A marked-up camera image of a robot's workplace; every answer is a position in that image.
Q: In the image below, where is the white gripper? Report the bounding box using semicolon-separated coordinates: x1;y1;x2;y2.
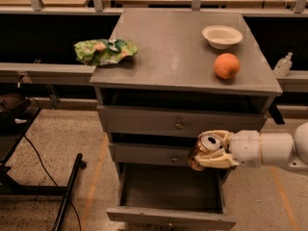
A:
194;130;261;168

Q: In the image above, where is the orange soda can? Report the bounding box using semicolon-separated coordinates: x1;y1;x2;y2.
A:
188;134;221;171

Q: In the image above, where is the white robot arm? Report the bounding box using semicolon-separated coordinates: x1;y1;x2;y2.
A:
188;123;308;172

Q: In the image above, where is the grey top drawer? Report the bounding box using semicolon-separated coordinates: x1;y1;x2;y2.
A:
98;105;266;138

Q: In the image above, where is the grey drawer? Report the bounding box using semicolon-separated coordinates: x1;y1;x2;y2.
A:
98;105;266;138
109;142;190;167
107;164;236;230

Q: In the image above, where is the grey bottom drawer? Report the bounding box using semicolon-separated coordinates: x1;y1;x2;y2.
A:
107;164;236;230

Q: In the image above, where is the grey wooden drawer cabinet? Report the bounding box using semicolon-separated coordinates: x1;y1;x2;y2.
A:
90;7;283;231

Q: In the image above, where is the grey middle drawer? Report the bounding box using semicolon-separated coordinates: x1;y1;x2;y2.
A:
109;142;190;167

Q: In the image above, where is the orange fruit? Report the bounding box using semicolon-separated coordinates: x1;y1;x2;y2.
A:
214;53;241;80

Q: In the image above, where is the clear sanitizer pump bottle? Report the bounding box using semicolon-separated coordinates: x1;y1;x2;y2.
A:
273;52;293;77

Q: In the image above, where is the white paper bowl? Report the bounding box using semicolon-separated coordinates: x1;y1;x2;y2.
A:
202;25;243;50

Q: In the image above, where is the green chip bag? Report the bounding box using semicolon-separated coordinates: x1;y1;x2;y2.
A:
74;39;138;65

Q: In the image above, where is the black floor cable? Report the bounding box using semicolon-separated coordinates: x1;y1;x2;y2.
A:
22;134;83;231

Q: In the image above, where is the grey metal shelf rail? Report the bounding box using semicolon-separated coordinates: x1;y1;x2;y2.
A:
0;63;95;86

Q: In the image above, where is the black metal stand frame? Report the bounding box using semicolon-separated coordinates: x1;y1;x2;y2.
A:
0;108;95;231

